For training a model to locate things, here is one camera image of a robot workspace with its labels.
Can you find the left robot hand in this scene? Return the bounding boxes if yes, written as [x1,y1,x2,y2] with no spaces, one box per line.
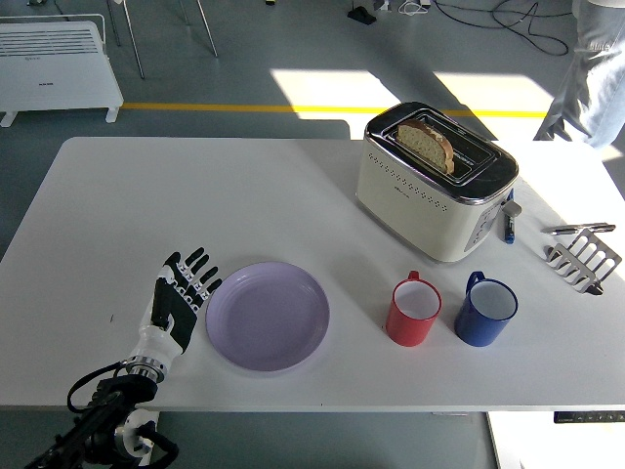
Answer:
[127,247,224,366]

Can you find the purple plate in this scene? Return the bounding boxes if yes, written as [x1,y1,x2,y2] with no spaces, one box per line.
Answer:
[204,262,331,375]

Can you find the bread slice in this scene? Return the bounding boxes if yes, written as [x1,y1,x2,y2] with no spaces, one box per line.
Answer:
[395,119,456,174]

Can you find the white table leg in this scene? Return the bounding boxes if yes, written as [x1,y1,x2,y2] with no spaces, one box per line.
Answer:
[484,412,504,469]
[124,411,160,469]

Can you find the red enamel mug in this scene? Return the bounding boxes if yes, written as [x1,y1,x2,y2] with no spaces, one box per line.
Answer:
[385,270,444,348]

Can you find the white panel heater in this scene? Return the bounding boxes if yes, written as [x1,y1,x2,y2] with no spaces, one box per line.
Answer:
[0,14,125,128]

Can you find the cream toaster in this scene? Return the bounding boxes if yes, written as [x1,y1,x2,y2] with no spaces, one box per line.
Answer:
[354,101,522,265]

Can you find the metal chair legs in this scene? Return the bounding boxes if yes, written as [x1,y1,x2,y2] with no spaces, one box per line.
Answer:
[104,0,220,80]

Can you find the blue enamel mug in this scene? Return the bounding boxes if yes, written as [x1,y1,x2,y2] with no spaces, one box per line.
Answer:
[453,271,519,349]

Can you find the blue marker pen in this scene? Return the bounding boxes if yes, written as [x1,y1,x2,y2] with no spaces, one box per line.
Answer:
[501,207,517,244]

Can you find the black floor device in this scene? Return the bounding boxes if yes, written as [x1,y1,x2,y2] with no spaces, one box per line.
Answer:
[346,5,377,25]

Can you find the black table control panel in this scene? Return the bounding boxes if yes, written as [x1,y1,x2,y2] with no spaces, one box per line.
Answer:
[553,410,625,424]

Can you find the silver toast rack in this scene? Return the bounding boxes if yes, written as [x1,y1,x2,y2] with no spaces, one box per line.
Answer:
[544,229,624,297]

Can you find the white coiled cable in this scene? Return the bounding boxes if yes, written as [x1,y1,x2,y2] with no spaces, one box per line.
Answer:
[397,0,434,17]

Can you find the black floor cable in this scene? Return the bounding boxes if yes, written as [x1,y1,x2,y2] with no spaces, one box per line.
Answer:
[434,0,570,56]

